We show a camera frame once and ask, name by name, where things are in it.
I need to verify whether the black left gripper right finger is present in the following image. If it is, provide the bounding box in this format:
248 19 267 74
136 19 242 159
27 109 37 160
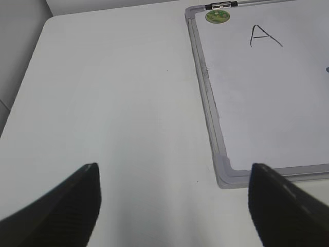
248 163 328 246

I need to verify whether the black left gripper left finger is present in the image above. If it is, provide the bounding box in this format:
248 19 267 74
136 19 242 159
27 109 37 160
1 163 102 246

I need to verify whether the white magnetic whiteboard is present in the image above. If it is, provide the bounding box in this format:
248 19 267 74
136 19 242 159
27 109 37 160
185 1 328 189

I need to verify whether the round green magnet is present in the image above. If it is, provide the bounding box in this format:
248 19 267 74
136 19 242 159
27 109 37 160
205 10 230 24

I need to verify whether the black metal hanging clip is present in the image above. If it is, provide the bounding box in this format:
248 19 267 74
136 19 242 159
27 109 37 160
205 1 239 10

